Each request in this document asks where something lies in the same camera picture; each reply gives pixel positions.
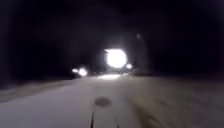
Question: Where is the bright street lamp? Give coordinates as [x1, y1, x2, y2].
[104, 48, 129, 70]

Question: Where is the vehicle with headlights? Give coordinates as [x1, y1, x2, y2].
[71, 66, 90, 78]

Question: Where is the round manhole cover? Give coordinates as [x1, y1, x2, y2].
[94, 96, 113, 108]

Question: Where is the grey paved path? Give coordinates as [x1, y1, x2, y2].
[0, 73, 224, 128]

